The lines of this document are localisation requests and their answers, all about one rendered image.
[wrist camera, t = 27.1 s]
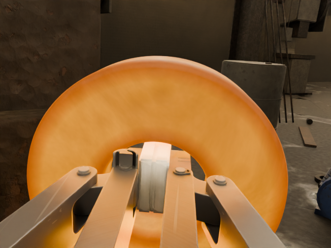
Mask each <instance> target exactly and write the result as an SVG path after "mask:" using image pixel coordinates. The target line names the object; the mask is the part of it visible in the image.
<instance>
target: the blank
mask: <svg viewBox="0 0 331 248"><path fill-rule="evenodd" d="M144 142H162V143H167V144H171V145H174V146H176V147H179V148H181V149H182V150H184V151H186V152H187V153H188V154H190V155H191V156H192V157H193V158H194V159H195V160H196V161H197V162H198V163H199V165H200V166H201V167H202V169H203V171H204V173H205V180H204V181H205V182H206V180H207V178H208V177H210V176H214V175H222V176H225V177H227V178H229V179H231V180H232V181H233V182H234V183H235V185H236V186H237V187H238V188H239V190H240V191H241V192H242V193H243V195H244V196H245V197H246V198H247V199H248V201H249V202H250V203H251V204H252V206H253V207H254V208H255V209H256V211H257V212H258V213H259V214H260V216H261V217H262V218H263V219H264V221H265V222H266V223H267V224H268V226H269V227H270V228H271V229H272V231H273V232H274V233H275V232H276V230H277V228H278V226H279V224H280V221H281V218H282V215H283V213H284V209H285V204H286V199H287V192H288V170H287V163H286V158H285V154H284V151H283V148H282V145H281V142H280V140H279V137H278V135H277V133H276V131H275V129H274V127H273V126H272V124H271V122H270V121H269V119H268V118H267V116H266V115H265V114H264V112H263V111H262V110H261V109H260V107H259V106H258V105H257V104H256V103H255V102H254V101H253V100H252V99H251V98H250V97H249V96H248V95H247V94H246V93H245V92H244V91H243V90H242V89H241V88H240V87H239V86H238V85H237V84H235V83H234V82H233V81H232V80H230V79H229V78H227V77H226V76H224V75H223V74H221V73H219V72H218V71H216V70H214V69H212V68H210V67H208V66H205V65H203V64H200V63H197V62H194V61H190V60H186V59H182V58H176V57H168V56H145V57H137V58H132V59H127V60H123V61H120V62H117V63H114V64H111V65H109V66H107V67H104V68H102V69H100V70H98V71H96V72H94V73H92V74H90V75H88V76H86V77H84V78H83V79H81V80H79V81H78V82H76V83H75V84H73V85H72V86H71V87H69V88H68V89H67V90H66V91H65V92H63V93H62V94H61V95H60V96H59V97H58V98H57V99H56V100H55V101H54V103H53V104H52V105H51V106H50V107H49V109H48V110H47V112H46V113H45V115H44V116H43V118H42V119H41V121H40V123H39V125H38V127H37V129H36V131H35V134H34V136H33V139H32V143H31V147H30V151H29V156H28V164H27V185H28V192H29V197H30V200H31V199H33V198H34V197H36V196H37V195H38V194H40V193H41V192H42V191H44V190H45V189H46V188H48V187H49V186H50V185H52V184H53V183H54V182H56V181H57V180H58V179H60V178H61V177H63V176H64V175H65V174H67V173H68V172H69V171H71V170H72V169H74V168H76V167H80V166H91V167H93V168H95V169H97V174H107V173H110V172H111V167H112V161H113V152H114V151H116V150H119V149H126V148H128V147H130V146H133V145H136V144H139V143H144ZM162 222H163V214H160V213H154V212H151V211H149V213H148V212H139V210H137V209H136V216H135V220H134V224H133V229H132V234H131V238H130V242H129V246H128V248H160V241H161V231H162Z"/></svg>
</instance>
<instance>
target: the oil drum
mask: <svg viewBox="0 0 331 248"><path fill-rule="evenodd" d="M286 68H287V67H286V66H285V65H284V64H277V63H270V62H251V61H235V60H224V61H223V62H222V69H221V74H223V75H224V76H226V77H227V78H229V79H230V80H232V81H233V82H234V83H235V84H237V85H238V86H239V87H240V88H241V89H242V90H243V91H244V92H245V93H246V94H247V95H248V96H249V97H250V98H251V99H252V100H253V101H254V102H255V103H256V104H257V105H258V106H259V107H260V109H261V110H262V111H263V112H264V114H265V115H266V116H267V118H268V119H269V121H270V122H271V124H272V126H273V127H274V129H275V131H276V129H277V122H278V116H279V110H280V104H281V99H282V92H283V86H284V80H285V74H286Z"/></svg>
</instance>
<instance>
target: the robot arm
mask: <svg viewBox="0 0 331 248"><path fill-rule="evenodd" d="M136 209H137V210H139V212H148V213H149V211H153V212H154V213H160V214H163V222H162V231H161V241H160V248H199V245H198V232H197V220H198V221H202V228H203V230H204V232H205V234H206V237H207V239H208V241H209V243H210V245H211V247H212V248H286V247H285V245H284V244H283V243H282V242H281V240H280V239H279V238H278V237H277V236H276V234H275V233H274V232H273V231H272V229H271V228H270V227H269V226H268V224H267V223H266V222H265V221H264V219H263V218H262V217H261V216H260V214H259V213H258V212H257V211H256V209H255V208H254V207H253V206H252V204H251V203H250V202H249V201H248V199H247V198H246V197H245V196H244V195H243V193H242V192H241V191H240V190H239V188H238V187H237V186H236V185H235V183H234V182H233V181H232V180H231V179H229V178H227V177H225V176H222V175H214V176H210V177H208V178H207V180H206V182H205V181H201V180H199V179H196V178H195V177H194V176H193V172H192V171H191V158H190V154H188V153H187V152H186V151H176V150H171V144H167V143H162V142H145V143H144V146H143V149H141V148H128V149H119V150H116V151H114V152H113V168H112V170H111V172H110V173H107V174H97V169H95V168H93V167H91V166H80V167H76V168H74V169H72V170H71V171H69V172H68V173H67V174H65V175H64V176H63V177H61V178H60V179H58V180H57V181H56V182H54V183H53V184H52V185H50V186H49V187H48V188H46V189H45V190H44V191H42V192H41V193H40V194H38V195H37V196H36V197H34V198H33V199H31V200H30V201H29V202H27V203H26V204H25V205H23V206H22V207H20V208H19V209H18V210H16V211H15V212H14V213H12V214H11V215H9V216H8V217H7V218H5V219H4V220H3V221H1V222H0V248H72V247H73V246H74V245H75V246H74V248H128V246H129V242H130V238H131V234H132V229H133V224H134V220H135V216H136Z"/></svg>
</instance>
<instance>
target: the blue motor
mask: <svg viewBox="0 0 331 248"><path fill-rule="evenodd" d="M317 203H318V205H317V206H316V208H315V212H314V214H317V215H319V216H322V217H326V218H328V219H330V220H331V168H330V169H329V170H328V172H327V173H326V175H325V176H324V177H323V179H322V180H321V183H320V187H319V189H318V192H317Z"/></svg>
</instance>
